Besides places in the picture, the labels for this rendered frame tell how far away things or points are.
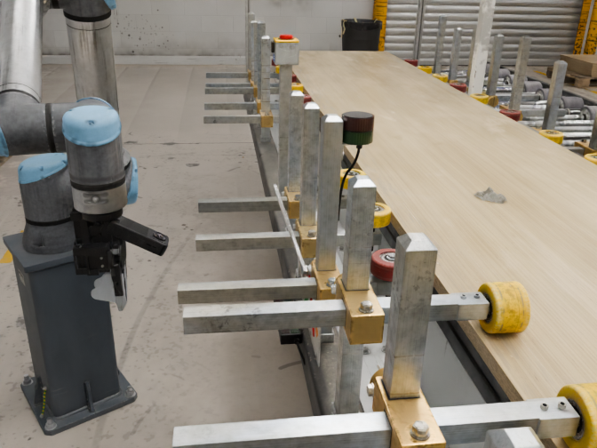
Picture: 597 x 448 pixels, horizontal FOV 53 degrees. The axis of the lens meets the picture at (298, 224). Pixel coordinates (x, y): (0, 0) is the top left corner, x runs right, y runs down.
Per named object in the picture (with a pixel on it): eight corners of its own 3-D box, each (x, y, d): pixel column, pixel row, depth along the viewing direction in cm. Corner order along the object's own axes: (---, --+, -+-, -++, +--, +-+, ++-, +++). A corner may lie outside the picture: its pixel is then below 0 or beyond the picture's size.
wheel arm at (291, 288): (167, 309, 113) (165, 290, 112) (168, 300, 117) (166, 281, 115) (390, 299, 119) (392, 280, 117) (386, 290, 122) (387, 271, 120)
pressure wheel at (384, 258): (372, 316, 117) (377, 265, 113) (363, 296, 125) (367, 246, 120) (412, 315, 119) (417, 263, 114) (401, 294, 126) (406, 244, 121)
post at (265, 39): (261, 149, 263) (261, 36, 244) (261, 148, 266) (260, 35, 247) (269, 149, 263) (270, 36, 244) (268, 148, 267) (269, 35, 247)
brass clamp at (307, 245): (298, 259, 137) (299, 238, 135) (291, 234, 150) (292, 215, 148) (325, 258, 138) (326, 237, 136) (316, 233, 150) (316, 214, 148)
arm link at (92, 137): (118, 102, 104) (121, 116, 96) (125, 171, 109) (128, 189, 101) (60, 105, 102) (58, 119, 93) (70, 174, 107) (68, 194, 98)
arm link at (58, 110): (52, 95, 112) (48, 111, 102) (116, 93, 116) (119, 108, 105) (59, 144, 116) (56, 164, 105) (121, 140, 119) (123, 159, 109)
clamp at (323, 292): (319, 312, 114) (320, 289, 112) (308, 277, 126) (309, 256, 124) (347, 310, 115) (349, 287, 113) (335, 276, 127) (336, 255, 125)
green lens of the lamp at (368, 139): (343, 145, 108) (344, 133, 107) (337, 136, 113) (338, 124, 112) (376, 144, 108) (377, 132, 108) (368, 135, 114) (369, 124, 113)
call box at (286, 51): (274, 68, 175) (274, 40, 172) (273, 63, 181) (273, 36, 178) (298, 68, 176) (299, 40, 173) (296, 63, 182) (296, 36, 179)
